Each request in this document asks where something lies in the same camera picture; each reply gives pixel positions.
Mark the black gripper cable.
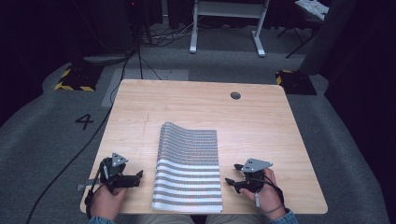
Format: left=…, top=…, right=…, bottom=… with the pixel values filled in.
left=261, top=176, right=287, bottom=217
left=84, top=159, right=108, bottom=219

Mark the yellow black striped base plate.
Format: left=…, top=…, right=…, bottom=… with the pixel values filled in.
left=275, top=69, right=318, bottom=96
left=53, top=63, right=105, bottom=92

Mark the long black floor cable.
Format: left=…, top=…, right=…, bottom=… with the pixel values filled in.
left=25, top=46, right=138, bottom=224

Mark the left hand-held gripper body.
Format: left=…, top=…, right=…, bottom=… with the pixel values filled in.
left=98, top=152, right=129, bottom=189

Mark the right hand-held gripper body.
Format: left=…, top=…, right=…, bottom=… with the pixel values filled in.
left=238, top=158, right=275, bottom=193

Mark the person's left hand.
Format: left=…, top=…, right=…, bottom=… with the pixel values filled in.
left=89, top=185, right=130, bottom=222

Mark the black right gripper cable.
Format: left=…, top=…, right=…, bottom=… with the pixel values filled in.
left=261, top=176, right=287, bottom=217

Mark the bundle of floor cables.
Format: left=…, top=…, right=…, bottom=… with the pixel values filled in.
left=138, top=15, right=200, bottom=49

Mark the black stand with red light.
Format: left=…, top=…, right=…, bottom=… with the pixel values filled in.
left=81, top=0, right=148, bottom=67

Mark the white desk frame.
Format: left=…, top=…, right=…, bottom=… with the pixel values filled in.
left=189, top=0, right=271, bottom=59

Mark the person's right hand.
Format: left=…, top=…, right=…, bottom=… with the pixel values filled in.
left=239, top=167, right=288, bottom=220

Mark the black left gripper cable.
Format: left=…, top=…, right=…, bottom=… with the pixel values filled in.
left=84, top=159, right=108, bottom=219

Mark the black folding chair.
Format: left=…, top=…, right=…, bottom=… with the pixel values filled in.
left=276, top=0, right=331, bottom=60

